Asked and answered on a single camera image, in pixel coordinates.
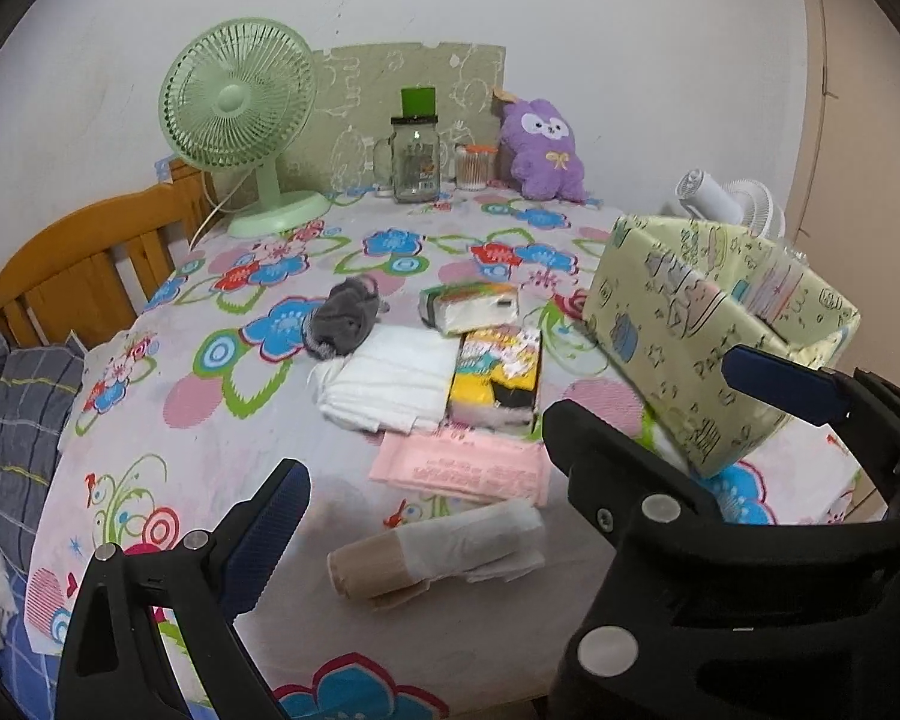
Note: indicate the yellow cartoon print packet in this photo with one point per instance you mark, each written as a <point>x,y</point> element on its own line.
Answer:
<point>495,379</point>

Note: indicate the green orange tissue packet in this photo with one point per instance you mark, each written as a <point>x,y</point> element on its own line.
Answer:
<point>472,307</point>

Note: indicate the purple plush toy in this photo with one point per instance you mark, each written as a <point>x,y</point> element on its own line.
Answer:
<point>544,142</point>

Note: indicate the blue checked bed sheet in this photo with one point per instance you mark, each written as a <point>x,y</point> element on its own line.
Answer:
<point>15,660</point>

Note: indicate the yellow-green patterned storage box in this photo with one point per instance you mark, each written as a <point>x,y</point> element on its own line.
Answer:
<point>667,330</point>

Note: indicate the green desk fan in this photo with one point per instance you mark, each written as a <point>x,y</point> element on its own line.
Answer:
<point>232,112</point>

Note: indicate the grey sock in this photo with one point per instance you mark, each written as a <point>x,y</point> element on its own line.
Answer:
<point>345,315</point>

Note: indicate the pink packet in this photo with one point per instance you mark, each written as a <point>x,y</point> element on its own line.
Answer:
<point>457,469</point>

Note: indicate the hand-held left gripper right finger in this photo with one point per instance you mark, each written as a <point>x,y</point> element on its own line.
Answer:
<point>607,465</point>

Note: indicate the beige and white bag roll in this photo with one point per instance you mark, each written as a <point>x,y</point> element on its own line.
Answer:
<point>435,551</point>

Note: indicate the beige door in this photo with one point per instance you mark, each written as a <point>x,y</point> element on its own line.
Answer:
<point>855,127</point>

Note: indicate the green patterned cardboard sheet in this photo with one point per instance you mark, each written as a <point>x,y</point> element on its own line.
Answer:
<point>360,90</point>

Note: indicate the white standing fan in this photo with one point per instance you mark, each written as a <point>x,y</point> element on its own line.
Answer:
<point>727,202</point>

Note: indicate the white towel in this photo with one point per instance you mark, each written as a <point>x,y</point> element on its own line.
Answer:
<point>390,382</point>

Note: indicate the floral tablecloth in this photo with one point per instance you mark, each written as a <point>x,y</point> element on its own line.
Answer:
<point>195,427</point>

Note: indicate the glass jar with green lid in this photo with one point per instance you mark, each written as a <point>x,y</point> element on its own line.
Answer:
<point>412,161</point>

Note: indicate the grey plaid pillow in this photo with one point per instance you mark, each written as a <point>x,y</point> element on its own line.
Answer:
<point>15,420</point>

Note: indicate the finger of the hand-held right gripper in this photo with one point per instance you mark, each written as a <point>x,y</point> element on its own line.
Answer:
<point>787,386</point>

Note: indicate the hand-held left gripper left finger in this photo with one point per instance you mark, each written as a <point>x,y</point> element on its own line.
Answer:
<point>270,532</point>

